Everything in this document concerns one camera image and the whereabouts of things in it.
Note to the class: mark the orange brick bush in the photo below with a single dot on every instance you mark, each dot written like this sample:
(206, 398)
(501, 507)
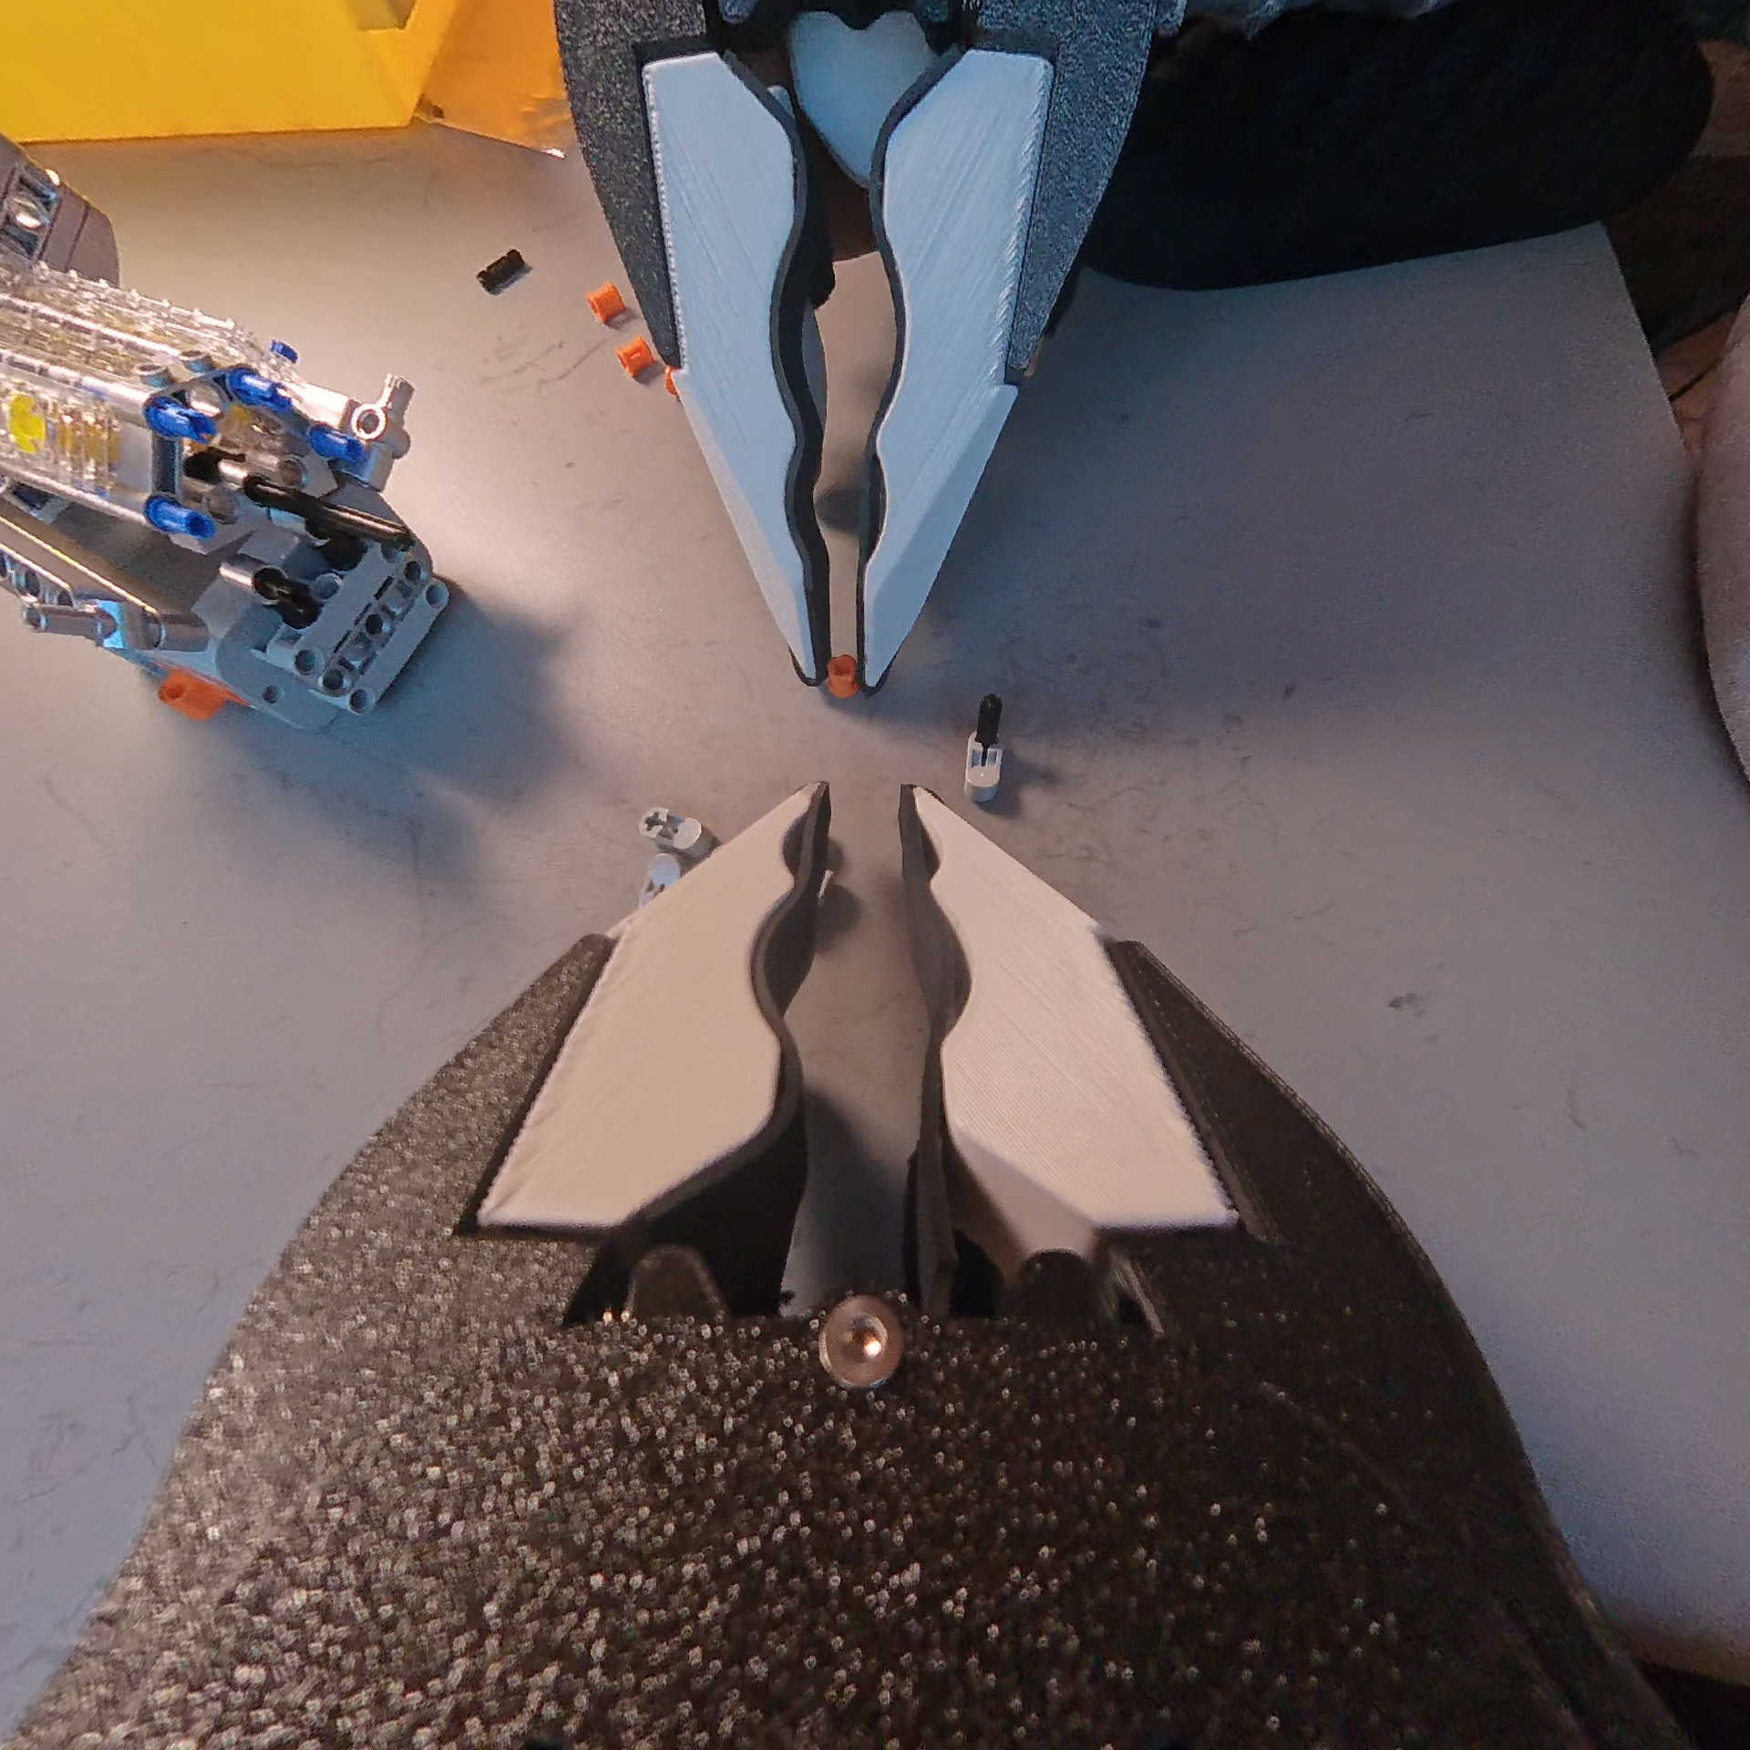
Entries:
(842, 670)

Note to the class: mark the pile of grey connectors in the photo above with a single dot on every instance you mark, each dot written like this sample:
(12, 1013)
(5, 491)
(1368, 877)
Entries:
(680, 827)

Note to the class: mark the grey desk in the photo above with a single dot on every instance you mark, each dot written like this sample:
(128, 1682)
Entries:
(1298, 615)

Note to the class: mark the grey brick connector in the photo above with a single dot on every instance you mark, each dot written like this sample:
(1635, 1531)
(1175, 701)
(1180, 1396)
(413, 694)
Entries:
(982, 770)

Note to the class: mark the brick engine model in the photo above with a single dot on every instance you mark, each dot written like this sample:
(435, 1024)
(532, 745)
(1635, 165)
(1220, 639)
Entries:
(343, 642)

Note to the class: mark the yellow plastic bin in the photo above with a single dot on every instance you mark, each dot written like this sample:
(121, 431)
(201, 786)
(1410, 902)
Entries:
(206, 69)

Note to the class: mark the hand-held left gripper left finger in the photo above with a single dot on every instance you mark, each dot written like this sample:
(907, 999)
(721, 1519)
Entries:
(658, 1067)

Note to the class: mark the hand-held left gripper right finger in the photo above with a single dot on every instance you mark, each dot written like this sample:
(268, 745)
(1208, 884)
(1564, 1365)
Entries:
(1067, 1081)

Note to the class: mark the dark cloth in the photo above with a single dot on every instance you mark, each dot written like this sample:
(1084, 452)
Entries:
(1368, 150)

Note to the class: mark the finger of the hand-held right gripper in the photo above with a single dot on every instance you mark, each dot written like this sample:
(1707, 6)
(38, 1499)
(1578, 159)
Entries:
(965, 246)
(717, 246)

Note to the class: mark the cluster of orange bushes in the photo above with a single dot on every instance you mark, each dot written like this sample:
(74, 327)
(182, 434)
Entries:
(604, 301)

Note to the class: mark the clear plastic bag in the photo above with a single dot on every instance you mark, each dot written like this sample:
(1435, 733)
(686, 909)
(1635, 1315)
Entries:
(507, 69)

